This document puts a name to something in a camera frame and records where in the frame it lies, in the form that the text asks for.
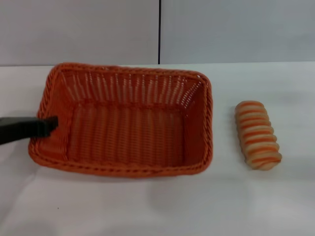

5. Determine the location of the orange woven plastic basket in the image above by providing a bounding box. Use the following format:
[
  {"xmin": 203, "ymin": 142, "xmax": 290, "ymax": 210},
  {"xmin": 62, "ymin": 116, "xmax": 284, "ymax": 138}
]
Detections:
[{"xmin": 28, "ymin": 62, "xmax": 214, "ymax": 178}]

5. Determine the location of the striped orange and cream bread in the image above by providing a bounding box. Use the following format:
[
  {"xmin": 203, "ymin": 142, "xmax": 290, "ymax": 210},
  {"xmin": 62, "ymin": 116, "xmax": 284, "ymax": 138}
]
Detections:
[{"xmin": 234, "ymin": 100, "xmax": 283, "ymax": 171}]

